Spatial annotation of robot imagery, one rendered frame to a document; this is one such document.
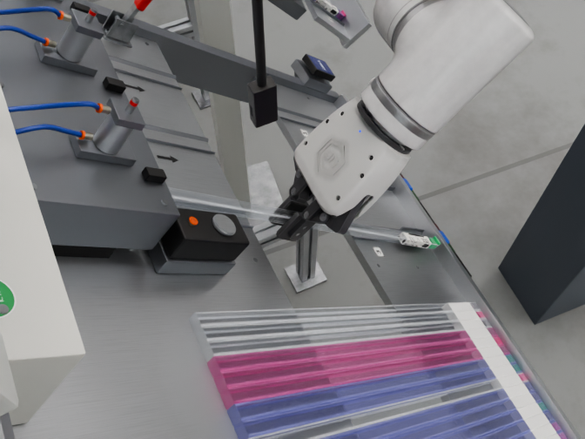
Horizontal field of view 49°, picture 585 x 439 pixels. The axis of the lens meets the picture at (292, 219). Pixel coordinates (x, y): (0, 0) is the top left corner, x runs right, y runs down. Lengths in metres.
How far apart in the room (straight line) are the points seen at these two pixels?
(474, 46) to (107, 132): 0.33
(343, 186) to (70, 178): 0.29
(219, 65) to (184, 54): 0.06
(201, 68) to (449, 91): 0.42
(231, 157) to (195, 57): 0.72
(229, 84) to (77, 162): 0.50
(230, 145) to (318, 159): 0.90
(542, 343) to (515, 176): 0.52
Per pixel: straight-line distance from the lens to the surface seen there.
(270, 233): 1.43
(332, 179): 0.67
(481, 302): 0.94
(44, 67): 0.59
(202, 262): 0.57
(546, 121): 2.19
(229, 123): 1.51
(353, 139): 0.67
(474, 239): 1.87
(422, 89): 0.63
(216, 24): 1.30
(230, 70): 0.96
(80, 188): 0.49
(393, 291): 0.81
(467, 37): 0.62
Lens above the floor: 1.56
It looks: 59 degrees down
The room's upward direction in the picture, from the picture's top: straight up
